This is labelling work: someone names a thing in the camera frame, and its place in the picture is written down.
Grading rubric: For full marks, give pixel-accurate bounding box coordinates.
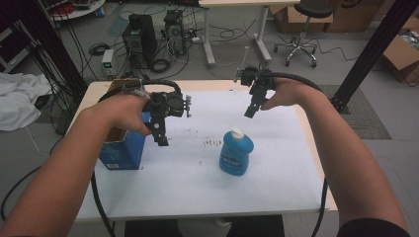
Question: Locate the black metal frame post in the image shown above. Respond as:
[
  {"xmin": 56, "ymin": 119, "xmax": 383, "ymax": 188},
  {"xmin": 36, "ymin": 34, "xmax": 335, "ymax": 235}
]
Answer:
[
  {"xmin": 18, "ymin": 0, "xmax": 89, "ymax": 102},
  {"xmin": 330, "ymin": 0, "xmax": 419, "ymax": 115}
]

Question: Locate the black sleeved left gripper cable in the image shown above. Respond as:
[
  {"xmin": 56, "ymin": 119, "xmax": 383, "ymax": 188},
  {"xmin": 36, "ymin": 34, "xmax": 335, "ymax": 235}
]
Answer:
[{"xmin": 89, "ymin": 78, "xmax": 183, "ymax": 237}]

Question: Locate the white cloth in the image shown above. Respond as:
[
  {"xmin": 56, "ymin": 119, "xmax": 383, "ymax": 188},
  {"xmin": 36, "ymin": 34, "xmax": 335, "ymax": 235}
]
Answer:
[{"xmin": 0, "ymin": 72, "xmax": 53, "ymax": 132}]

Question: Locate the coiled black cable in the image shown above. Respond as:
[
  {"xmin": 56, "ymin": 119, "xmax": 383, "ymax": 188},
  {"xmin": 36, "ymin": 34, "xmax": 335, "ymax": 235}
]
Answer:
[
  {"xmin": 149, "ymin": 57, "xmax": 172, "ymax": 74},
  {"xmin": 88, "ymin": 41, "xmax": 111, "ymax": 56}
]

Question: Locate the black swivel stool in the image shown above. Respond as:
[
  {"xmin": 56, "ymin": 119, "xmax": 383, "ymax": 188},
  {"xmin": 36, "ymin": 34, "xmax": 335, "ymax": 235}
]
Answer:
[{"xmin": 274, "ymin": 0, "xmax": 336, "ymax": 69}]

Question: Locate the person's right hand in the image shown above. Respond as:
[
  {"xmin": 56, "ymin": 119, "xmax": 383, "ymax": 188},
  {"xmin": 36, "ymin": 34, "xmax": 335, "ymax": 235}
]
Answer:
[{"xmin": 260, "ymin": 76, "xmax": 312, "ymax": 112}]

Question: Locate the open cardboard box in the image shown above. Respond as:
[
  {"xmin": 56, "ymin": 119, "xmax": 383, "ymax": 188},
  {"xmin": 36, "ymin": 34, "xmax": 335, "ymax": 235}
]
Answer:
[{"xmin": 380, "ymin": 15, "xmax": 419, "ymax": 84}]

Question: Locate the round white shelf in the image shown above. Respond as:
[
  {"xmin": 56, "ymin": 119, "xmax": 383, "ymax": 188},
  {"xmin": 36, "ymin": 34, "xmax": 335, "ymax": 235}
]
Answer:
[{"xmin": 39, "ymin": 0, "xmax": 107, "ymax": 22}]

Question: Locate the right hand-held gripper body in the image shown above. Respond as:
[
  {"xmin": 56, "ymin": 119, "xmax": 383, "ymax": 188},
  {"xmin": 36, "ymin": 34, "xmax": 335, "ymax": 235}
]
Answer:
[{"xmin": 234, "ymin": 45, "xmax": 277, "ymax": 101}]

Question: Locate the person's black sleeve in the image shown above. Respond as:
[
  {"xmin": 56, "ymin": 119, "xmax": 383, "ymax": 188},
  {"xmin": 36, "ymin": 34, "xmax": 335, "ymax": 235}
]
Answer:
[{"xmin": 335, "ymin": 217, "xmax": 412, "ymax": 237}]

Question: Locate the grey floor mat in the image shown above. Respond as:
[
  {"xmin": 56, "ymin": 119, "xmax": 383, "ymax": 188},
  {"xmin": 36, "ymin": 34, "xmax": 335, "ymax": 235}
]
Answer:
[{"xmin": 317, "ymin": 84, "xmax": 393, "ymax": 140}]

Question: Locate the black sleeved right gripper cable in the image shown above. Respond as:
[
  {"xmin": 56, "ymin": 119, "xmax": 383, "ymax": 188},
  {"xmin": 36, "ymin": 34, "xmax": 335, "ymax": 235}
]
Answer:
[{"xmin": 269, "ymin": 71, "xmax": 330, "ymax": 237}]

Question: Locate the grey bench power supply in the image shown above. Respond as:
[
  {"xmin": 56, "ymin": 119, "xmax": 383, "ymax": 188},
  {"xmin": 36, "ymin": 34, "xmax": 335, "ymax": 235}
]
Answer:
[{"xmin": 101, "ymin": 48, "xmax": 116, "ymax": 79}]

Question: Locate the blue bottle with white cap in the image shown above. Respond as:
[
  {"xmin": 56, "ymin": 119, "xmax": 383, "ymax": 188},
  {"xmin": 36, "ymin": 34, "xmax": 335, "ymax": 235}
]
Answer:
[{"xmin": 218, "ymin": 127, "xmax": 255, "ymax": 177}]

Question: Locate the large black computer tower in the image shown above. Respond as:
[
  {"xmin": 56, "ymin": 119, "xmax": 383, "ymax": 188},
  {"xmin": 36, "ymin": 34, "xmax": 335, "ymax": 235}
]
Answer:
[{"xmin": 122, "ymin": 13, "xmax": 158, "ymax": 71}]

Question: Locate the black sleeved gripper cable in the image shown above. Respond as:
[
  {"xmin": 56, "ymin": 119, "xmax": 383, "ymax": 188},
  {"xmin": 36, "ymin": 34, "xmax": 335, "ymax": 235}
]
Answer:
[
  {"xmin": 269, "ymin": 71, "xmax": 330, "ymax": 237},
  {"xmin": 89, "ymin": 78, "xmax": 183, "ymax": 237}
]

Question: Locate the person's left hand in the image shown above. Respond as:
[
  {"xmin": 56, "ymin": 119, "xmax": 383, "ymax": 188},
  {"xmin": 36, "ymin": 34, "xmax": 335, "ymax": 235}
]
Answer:
[{"xmin": 94, "ymin": 93, "xmax": 154, "ymax": 137}]

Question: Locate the small black computer tower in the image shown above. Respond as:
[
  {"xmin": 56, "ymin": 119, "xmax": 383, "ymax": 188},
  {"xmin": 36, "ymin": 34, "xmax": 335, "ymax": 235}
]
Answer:
[{"xmin": 163, "ymin": 9, "xmax": 188, "ymax": 57}]

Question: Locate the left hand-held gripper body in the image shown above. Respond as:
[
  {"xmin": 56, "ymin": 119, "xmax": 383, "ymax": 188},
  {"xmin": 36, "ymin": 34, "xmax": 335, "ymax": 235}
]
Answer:
[{"xmin": 141, "ymin": 90, "xmax": 194, "ymax": 133}]

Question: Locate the thin black floor cable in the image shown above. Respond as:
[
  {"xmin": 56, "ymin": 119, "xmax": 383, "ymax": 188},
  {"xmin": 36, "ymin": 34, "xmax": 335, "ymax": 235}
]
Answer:
[{"xmin": 0, "ymin": 137, "xmax": 64, "ymax": 222}]

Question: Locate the blue cardboard box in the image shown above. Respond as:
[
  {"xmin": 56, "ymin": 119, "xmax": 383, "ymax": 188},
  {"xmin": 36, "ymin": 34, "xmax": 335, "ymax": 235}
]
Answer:
[{"xmin": 98, "ymin": 78, "xmax": 148, "ymax": 172}]

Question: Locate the white desk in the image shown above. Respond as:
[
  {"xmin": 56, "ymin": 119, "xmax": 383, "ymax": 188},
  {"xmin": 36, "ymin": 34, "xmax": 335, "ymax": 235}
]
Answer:
[{"xmin": 198, "ymin": 0, "xmax": 301, "ymax": 69}]

